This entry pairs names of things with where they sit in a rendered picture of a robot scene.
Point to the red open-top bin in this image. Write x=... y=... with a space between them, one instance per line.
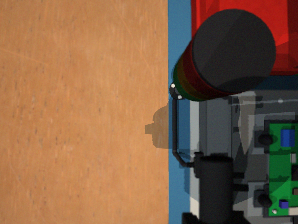
x=281 y=16

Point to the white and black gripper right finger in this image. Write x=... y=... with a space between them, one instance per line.
x=238 y=218

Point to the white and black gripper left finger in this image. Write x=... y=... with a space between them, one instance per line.
x=189 y=218

